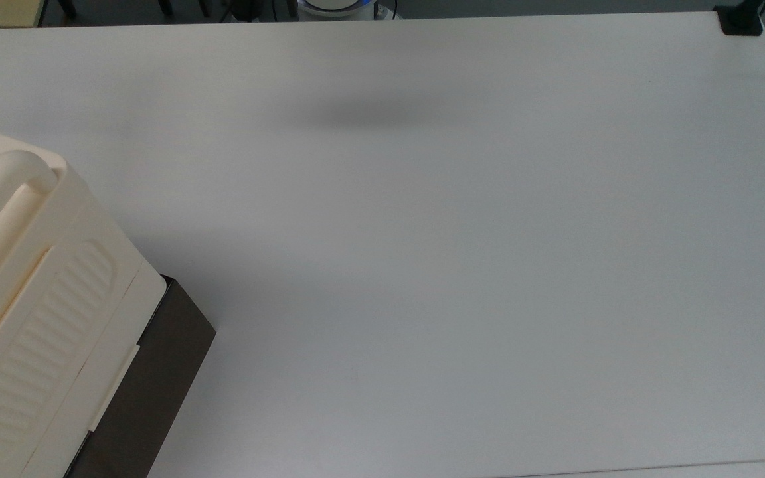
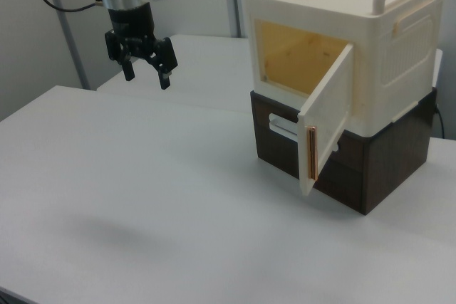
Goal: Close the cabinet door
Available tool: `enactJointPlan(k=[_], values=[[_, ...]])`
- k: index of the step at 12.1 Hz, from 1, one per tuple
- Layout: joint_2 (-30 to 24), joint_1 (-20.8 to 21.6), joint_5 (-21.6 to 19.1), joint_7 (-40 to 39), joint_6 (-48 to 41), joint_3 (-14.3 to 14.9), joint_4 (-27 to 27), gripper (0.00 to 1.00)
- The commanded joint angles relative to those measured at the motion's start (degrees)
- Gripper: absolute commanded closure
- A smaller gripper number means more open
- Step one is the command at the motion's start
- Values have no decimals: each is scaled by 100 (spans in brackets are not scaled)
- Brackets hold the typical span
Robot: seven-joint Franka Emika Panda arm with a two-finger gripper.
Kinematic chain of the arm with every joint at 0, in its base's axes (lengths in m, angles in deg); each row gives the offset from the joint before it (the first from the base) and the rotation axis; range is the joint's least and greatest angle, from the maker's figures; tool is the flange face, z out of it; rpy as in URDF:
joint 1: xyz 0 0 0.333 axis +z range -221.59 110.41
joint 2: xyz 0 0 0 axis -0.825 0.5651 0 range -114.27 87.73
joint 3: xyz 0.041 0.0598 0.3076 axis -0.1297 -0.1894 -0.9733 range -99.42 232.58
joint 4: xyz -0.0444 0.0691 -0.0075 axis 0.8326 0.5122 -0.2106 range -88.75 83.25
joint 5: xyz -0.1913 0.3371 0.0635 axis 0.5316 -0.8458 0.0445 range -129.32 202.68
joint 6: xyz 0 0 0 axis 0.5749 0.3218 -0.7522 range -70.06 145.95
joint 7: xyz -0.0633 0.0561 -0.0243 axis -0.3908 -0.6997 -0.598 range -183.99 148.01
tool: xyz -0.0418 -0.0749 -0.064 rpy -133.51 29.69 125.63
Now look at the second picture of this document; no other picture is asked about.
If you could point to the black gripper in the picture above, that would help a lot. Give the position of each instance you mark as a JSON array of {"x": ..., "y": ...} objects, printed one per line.
[{"x": 131, "y": 22}]

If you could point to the cream cabinet door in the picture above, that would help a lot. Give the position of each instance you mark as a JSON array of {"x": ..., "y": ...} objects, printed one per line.
[{"x": 329, "y": 104}]

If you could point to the cream plastic cabinet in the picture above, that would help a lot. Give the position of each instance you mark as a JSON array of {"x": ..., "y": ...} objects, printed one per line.
[{"x": 313, "y": 12}]

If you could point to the dark brown drawer box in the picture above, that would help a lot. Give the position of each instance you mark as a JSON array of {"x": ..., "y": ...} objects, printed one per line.
[{"x": 392, "y": 168}]

